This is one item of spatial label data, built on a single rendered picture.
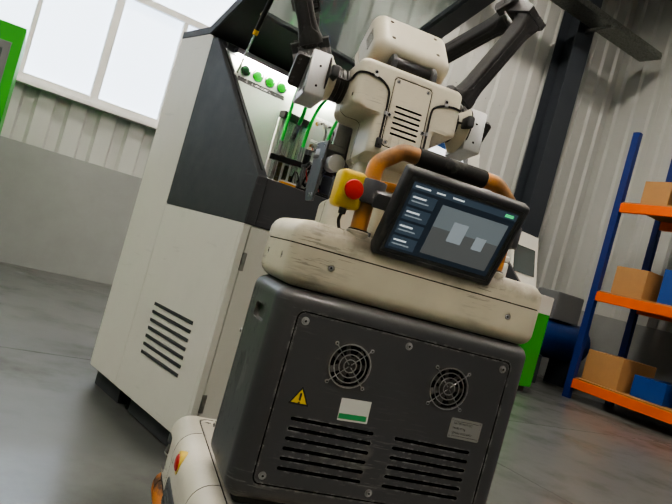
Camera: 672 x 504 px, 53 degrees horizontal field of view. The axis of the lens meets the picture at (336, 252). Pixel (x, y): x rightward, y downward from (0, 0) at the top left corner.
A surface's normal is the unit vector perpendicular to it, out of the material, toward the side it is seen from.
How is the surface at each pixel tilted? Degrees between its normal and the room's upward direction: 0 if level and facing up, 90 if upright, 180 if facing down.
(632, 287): 90
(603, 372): 90
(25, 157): 90
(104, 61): 90
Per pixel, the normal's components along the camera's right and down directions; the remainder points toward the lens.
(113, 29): 0.52, 0.14
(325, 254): 0.29, 0.07
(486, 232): 0.15, 0.47
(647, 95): -0.81, -0.23
